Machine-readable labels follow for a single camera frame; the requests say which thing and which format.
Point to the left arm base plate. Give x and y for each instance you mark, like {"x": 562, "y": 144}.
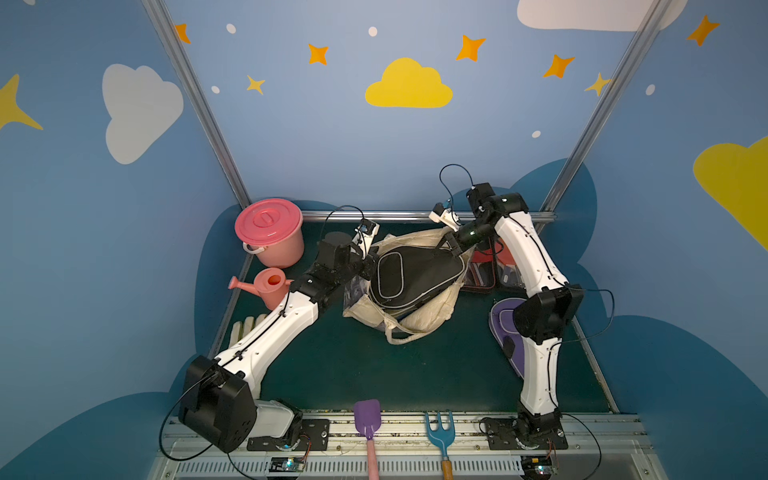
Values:
{"x": 303, "y": 434}

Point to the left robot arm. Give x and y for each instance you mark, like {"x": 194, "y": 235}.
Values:
{"x": 221, "y": 399}

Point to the purple paddle case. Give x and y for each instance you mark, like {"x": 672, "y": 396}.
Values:
{"x": 502, "y": 326}

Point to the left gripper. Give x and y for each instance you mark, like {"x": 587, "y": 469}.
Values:
{"x": 366, "y": 267}

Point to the cream canvas tote bag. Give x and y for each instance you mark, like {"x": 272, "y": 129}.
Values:
{"x": 358, "y": 304}

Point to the clear-packaged red paddle set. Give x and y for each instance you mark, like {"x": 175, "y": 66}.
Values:
{"x": 507, "y": 271}

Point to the black white-piped paddle case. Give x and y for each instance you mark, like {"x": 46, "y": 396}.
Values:
{"x": 407, "y": 277}

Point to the purple toy shovel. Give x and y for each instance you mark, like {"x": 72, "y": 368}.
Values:
{"x": 367, "y": 418}

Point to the teal toy rake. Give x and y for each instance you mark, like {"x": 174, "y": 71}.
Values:
{"x": 442, "y": 437}

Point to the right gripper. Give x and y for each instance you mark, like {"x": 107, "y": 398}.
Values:
{"x": 455, "y": 241}

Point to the right circuit board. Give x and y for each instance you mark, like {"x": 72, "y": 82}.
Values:
{"x": 537, "y": 468}

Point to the left circuit board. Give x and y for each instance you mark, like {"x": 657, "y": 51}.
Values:
{"x": 292, "y": 465}

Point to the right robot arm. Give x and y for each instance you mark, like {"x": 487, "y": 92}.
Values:
{"x": 542, "y": 318}

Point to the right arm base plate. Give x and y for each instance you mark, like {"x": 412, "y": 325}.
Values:
{"x": 511, "y": 434}

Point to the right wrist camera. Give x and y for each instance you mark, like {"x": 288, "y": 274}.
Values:
{"x": 445, "y": 215}

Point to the black red paddle case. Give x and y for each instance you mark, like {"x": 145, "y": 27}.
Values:
{"x": 481, "y": 272}

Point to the pink bucket with lid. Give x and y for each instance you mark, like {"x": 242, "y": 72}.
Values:
{"x": 271, "y": 230}

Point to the pink watering can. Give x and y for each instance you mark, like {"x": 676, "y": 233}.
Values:
{"x": 270, "y": 284}

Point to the circuit board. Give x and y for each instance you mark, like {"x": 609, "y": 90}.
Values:
{"x": 537, "y": 468}
{"x": 292, "y": 465}

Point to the aluminium back rail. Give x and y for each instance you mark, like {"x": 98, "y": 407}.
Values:
{"x": 400, "y": 216}

